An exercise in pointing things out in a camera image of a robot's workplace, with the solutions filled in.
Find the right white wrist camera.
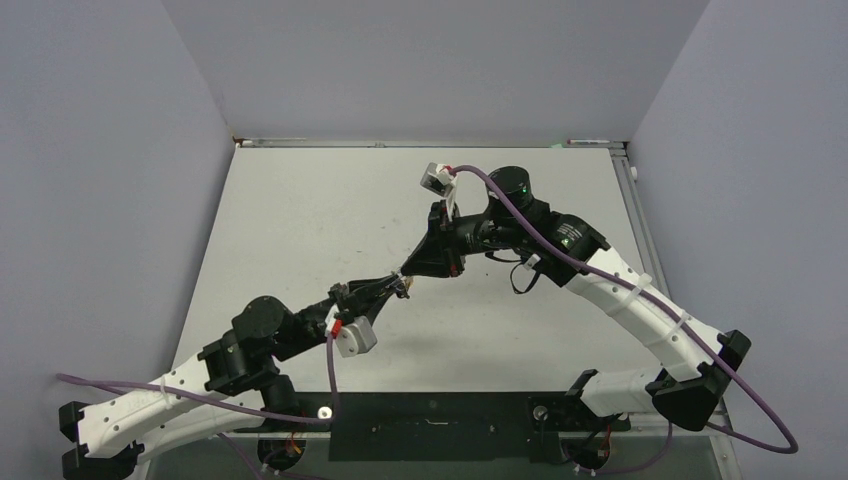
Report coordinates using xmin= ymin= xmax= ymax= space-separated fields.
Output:
xmin=419 ymin=162 xmax=457 ymax=222

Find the aluminium frame rail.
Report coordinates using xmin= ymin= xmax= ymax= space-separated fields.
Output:
xmin=591 ymin=142 xmax=744 ymax=431

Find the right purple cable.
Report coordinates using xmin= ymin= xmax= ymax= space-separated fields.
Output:
xmin=447 ymin=164 xmax=800 ymax=476

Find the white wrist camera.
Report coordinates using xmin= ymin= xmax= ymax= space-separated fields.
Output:
xmin=325 ymin=305 xmax=378 ymax=358
xmin=419 ymin=162 xmax=457 ymax=222

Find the perforated metal keyring disc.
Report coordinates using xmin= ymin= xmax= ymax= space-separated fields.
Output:
xmin=390 ymin=270 xmax=414 ymax=299

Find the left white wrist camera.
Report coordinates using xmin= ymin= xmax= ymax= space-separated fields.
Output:
xmin=325 ymin=305 xmax=378 ymax=358

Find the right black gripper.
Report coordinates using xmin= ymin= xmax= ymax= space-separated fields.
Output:
xmin=403 ymin=196 xmax=524 ymax=276

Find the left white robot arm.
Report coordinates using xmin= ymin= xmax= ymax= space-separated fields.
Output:
xmin=58 ymin=273 xmax=412 ymax=479

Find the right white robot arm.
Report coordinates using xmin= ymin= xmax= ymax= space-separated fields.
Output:
xmin=401 ymin=163 xmax=751 ymax=431

